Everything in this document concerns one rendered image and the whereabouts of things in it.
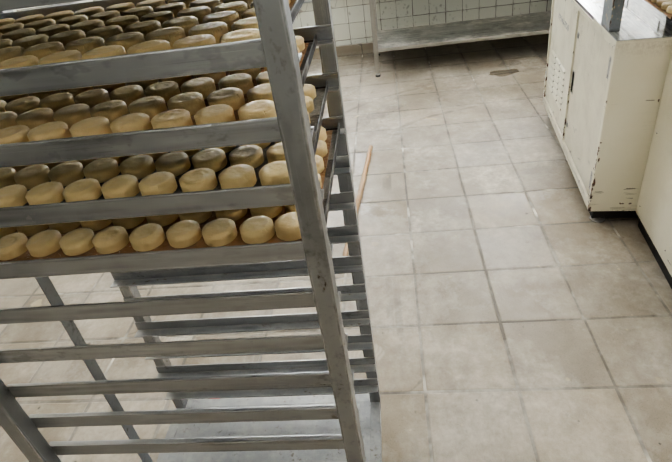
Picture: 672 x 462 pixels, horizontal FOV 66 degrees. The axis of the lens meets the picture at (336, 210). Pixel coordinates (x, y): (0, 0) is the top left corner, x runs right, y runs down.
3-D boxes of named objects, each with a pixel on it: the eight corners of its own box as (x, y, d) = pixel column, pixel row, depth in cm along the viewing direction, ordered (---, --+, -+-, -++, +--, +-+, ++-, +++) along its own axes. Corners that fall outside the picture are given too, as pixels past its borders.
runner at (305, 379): (354, 371, 87) (352, 359, 86) (353, 385, 85) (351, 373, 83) (9, 385, 95) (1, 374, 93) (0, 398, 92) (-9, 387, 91)
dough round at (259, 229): (264, 247, 73) (261, 236, 72) (235, 242, 75) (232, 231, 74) (281, 227, 77) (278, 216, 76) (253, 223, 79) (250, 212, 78)
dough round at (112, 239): (132, 232, 81) (128, 222, 80) (126, 251, 77) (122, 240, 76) (100, 239, 81) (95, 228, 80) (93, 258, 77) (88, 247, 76)
